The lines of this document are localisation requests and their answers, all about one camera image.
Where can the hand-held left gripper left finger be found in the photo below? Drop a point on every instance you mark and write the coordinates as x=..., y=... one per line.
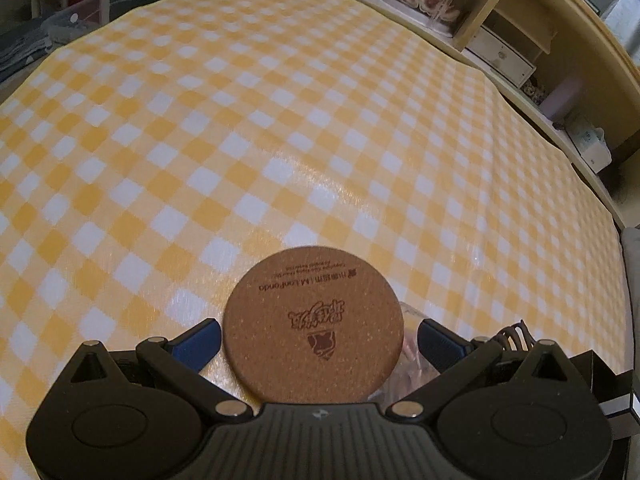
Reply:
x=200, y=342

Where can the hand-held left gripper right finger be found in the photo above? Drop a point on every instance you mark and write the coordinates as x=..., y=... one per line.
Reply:
x=440, y=342

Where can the round cork coaster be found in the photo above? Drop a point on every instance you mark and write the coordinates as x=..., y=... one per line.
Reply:
x=312, y=325

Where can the black storage box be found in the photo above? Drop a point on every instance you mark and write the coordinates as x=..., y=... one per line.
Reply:
x=581, y=367

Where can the clear plastic packet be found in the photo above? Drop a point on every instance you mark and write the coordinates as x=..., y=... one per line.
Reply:
x=412, y=355

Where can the yellow checkered tablecloth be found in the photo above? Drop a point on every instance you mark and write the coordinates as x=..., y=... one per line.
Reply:
x=280, y=135

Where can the white tissue box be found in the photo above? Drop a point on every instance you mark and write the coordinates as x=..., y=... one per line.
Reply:
x=587, y=137

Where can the small patterned trinkets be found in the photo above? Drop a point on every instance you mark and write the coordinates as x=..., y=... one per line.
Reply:
x=532, y=91

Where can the lavender bottle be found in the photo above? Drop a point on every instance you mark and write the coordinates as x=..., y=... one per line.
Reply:
x=565, y=96

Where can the white mini drawer box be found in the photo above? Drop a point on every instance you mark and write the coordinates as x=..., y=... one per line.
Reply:
x=500, y=52

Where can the wooden shelf unit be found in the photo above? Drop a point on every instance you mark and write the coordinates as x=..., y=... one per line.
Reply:
x=560, y=20

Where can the blue folded cloth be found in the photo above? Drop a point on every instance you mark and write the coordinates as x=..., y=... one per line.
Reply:
x=22, y=42

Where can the clear plastic storage bin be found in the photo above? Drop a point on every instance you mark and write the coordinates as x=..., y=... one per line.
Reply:
x=95, y=10

